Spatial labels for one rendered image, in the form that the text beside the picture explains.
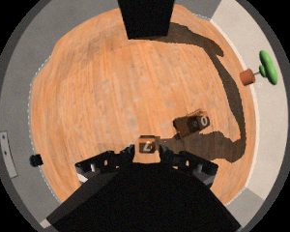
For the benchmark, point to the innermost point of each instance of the small brown cube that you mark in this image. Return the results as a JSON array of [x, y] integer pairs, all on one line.
[[146, 144], [200, 121]]

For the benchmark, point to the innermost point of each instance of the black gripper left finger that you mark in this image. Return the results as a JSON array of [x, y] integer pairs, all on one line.
[[90, 167]]

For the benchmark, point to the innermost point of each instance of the brown rectangular tray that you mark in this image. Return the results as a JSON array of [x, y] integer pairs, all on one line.
[[183, 125]]

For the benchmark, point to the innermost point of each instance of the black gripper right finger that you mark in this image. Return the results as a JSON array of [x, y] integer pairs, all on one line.
[[203, 169]]

